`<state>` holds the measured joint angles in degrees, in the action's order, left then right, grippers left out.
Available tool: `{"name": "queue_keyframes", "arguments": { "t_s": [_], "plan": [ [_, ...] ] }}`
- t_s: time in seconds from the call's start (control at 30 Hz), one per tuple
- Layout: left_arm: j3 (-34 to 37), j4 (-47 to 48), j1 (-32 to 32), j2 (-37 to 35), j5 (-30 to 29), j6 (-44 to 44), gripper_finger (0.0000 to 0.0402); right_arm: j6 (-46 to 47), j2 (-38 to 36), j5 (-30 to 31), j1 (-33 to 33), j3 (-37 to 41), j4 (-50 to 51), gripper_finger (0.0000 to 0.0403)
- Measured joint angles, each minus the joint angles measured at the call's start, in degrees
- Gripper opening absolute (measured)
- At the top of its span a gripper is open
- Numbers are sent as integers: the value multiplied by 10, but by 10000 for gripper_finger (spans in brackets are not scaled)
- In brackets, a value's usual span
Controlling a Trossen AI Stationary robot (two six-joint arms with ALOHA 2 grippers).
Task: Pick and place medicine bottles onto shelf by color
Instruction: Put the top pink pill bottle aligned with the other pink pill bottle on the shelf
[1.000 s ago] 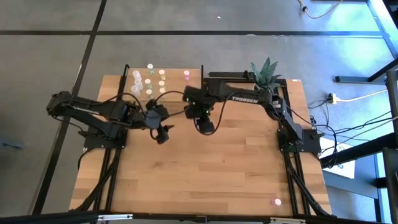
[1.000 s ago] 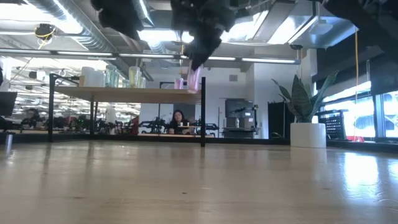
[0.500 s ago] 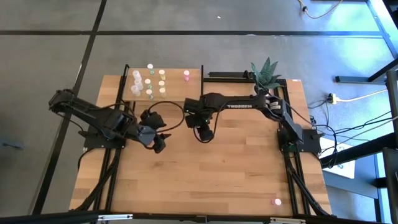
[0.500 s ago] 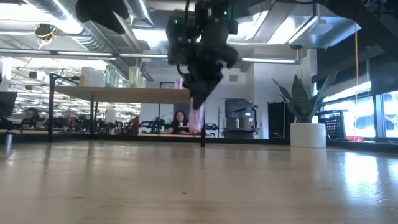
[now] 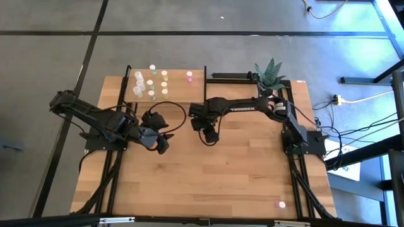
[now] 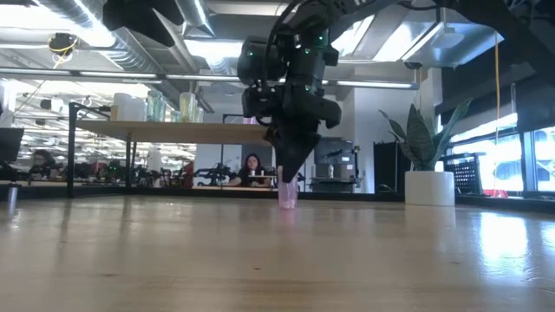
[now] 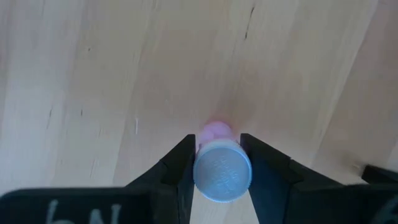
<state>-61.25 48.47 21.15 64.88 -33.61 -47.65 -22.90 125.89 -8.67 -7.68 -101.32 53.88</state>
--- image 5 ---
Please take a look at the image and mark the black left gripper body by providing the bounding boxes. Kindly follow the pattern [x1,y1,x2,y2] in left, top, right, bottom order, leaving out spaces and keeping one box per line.
[141,110,170,155]

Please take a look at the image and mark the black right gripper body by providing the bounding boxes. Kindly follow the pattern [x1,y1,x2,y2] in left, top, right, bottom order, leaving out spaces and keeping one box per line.
[189,101,222,144]

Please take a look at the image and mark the wooden shelf with black legs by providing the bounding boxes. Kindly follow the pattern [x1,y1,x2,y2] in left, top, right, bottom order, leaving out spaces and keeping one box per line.
[121,65,208,116]

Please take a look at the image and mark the green succulent in white pot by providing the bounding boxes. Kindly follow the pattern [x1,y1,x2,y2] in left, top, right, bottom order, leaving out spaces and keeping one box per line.
[254,57,287,95]

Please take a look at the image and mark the grey floor object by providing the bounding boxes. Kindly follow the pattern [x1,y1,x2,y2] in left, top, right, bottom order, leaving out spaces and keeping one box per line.
[0,139,25,152]

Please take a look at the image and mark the white paper sheet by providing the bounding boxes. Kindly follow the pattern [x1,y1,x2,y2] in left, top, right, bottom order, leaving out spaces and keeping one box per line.
[324,138,361,182]

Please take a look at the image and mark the black desk leg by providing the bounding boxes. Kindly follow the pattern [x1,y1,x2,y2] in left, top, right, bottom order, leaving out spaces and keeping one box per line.
[340,58,404,84]

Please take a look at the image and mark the dark desk panel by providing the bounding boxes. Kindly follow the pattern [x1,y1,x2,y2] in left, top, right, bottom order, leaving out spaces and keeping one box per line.
[387,148,404,227]
[391,69,404,149]

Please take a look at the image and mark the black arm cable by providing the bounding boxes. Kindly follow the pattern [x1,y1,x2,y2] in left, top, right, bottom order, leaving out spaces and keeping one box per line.
[198,94,319,148]
[146,100,187,135]

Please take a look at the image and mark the short black frame bar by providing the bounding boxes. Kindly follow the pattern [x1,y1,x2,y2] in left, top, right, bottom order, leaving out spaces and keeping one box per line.
[206,72,293,85]

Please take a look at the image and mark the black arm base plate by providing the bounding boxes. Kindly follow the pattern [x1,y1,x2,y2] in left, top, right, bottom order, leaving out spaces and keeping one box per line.
[282,129,328,157]
[80,131,129,151]

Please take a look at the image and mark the black aluminium frame rails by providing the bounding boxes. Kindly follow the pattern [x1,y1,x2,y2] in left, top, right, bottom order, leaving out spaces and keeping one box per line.
[71,64,133,218]
[277,80,337,220]

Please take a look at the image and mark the long black frame bar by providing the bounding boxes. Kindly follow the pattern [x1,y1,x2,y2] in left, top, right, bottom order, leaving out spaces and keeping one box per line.
[0,213,404,227]

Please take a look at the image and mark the silver metal bracket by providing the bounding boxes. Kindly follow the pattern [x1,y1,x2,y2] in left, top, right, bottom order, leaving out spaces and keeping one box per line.
[273,220,312,227]
[98,216,136,224]

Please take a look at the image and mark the tan cable with black plug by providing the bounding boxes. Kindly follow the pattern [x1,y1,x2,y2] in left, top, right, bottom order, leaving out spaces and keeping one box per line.
[301,0,350,20]

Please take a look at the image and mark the black diagonal desk frame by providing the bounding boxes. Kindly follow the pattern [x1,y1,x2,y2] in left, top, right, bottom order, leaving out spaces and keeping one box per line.
[324,134,404,170]

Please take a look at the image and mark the black floor cable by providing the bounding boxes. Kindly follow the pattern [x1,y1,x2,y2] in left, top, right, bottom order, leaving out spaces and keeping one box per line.
[315,100,404,171]

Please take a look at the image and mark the pale power cable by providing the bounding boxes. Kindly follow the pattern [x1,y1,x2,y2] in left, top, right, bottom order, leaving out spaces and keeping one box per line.
[342,90,395,104]

